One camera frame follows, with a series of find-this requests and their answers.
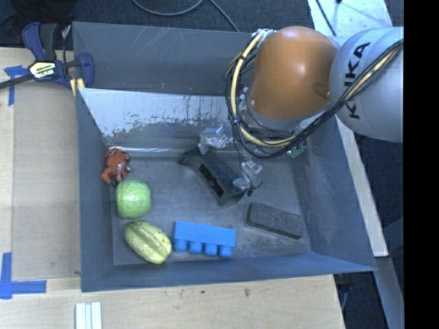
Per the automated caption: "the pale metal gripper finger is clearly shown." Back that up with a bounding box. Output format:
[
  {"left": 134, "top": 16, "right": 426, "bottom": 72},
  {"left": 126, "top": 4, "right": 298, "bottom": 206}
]
[
  {"left": 198, "top": 125, "right": 230, "bottom": 155},
  {"left": 233, "top": 158, "right": 264, "bottom": 191}
]

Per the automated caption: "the black slotted block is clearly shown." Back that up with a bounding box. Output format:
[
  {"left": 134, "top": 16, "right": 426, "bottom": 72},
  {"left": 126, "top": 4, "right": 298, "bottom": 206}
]
[{"left": 177, "top": 145, "right": 247, "bottom": 206}]

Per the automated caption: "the dark flat block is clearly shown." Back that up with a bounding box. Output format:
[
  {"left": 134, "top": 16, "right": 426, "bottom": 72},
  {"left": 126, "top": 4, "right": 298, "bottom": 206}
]
[{"left": 246, "top": 202, "right": 306, "bottom": 241}]

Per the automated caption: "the blue studded toy brick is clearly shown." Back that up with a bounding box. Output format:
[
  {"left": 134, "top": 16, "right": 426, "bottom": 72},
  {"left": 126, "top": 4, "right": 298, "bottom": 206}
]
[{"left": 171, "top": 220, "right": 237, "bottom": 260}]

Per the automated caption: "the grey metal bin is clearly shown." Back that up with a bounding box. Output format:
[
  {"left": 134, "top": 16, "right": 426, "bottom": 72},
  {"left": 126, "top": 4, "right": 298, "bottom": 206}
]
[{"left": 71, "top": 21, "right": 379, "bottom": 293}]

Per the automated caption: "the green toy cabbage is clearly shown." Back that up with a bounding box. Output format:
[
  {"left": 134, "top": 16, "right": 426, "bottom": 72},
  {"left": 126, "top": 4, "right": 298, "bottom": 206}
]
[{"left": 115, "top": 179, "right": 153, "bottom": 220}]

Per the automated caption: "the orange toy animal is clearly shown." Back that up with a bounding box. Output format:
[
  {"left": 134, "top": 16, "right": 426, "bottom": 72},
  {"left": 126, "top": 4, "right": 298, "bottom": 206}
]
[{"left": 100, "top": 147, "right": 133, "bottom": 186}]

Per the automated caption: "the yellow-green toy starfruit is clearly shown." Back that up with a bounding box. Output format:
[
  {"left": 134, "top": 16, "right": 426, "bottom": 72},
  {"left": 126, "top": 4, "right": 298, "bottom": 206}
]
[{"left": 123, "top": 220, "right": 173, "bottom": 265}]

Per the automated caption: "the pale flat board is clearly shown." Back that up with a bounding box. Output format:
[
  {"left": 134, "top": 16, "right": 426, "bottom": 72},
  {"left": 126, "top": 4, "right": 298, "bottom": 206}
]
[{"left": 11, "top": 80, "right": 82, "bottom": 282}]

